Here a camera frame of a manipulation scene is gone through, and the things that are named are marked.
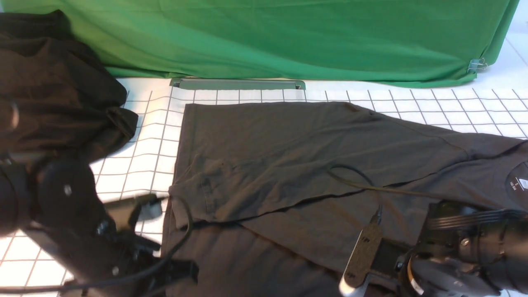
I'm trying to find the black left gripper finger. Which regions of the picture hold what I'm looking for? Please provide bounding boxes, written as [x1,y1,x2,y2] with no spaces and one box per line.
[153,259,199,297]

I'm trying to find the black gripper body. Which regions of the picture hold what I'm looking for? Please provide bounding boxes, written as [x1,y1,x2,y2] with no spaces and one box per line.
[62,223,165,297]

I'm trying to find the gray long sleeve shirt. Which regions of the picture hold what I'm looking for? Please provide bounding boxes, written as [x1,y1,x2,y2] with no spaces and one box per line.
[166,102,527,297]

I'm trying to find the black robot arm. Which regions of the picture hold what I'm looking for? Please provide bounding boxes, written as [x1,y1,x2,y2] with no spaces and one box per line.
[1,90,199,297]

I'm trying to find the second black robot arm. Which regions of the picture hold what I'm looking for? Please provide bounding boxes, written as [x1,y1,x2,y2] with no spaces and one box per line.
[398,201,528,297]

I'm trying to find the black crumpled cloth pile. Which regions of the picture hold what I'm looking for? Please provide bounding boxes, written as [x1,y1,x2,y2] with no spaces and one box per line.
[0,10,139,163]

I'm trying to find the gray metal bar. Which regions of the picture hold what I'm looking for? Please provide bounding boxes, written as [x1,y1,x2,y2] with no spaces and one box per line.
[170,78,306,90]

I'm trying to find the green backdrop cloth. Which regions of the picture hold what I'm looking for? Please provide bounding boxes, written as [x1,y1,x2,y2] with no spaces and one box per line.
[1,0,519,88]

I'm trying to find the metal binder clip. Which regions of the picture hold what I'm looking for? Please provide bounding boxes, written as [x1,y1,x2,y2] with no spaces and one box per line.
[467,58,488,74]

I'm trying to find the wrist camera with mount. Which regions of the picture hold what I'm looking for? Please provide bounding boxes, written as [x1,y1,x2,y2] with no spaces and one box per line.
[104,193,169,231]

